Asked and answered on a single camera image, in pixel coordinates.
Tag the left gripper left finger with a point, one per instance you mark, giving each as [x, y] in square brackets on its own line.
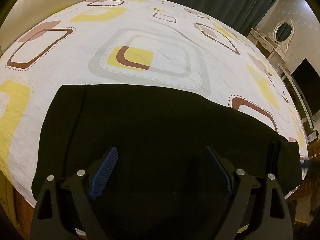
[65, 204]

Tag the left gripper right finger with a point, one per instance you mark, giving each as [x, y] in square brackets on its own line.
[257, 210]

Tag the black pants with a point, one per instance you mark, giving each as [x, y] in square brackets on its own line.
[165, 184]

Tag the white TV stand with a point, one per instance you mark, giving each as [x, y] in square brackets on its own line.
[303, 109]

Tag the black flat screen television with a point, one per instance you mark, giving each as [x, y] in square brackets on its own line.
[308, 81]

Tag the white vanity dressing table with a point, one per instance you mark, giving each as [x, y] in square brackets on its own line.
[267, 47]

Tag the oval vanity mirror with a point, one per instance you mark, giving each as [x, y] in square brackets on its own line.
[282, 34]

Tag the patterned white bed sheet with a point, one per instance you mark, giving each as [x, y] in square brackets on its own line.
[130, 42]

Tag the cream tufted headboard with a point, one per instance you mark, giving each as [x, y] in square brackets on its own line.
[25, 14]

